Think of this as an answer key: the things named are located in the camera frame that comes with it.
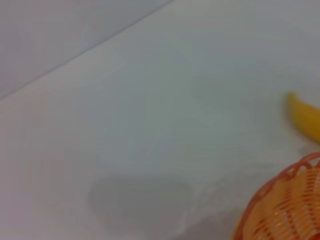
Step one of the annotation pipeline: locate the yellow banana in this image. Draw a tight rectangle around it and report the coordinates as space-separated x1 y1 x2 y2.
285 90 320 145

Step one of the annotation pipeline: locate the orange wire basket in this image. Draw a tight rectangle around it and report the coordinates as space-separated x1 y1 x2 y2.
231 152 320 240

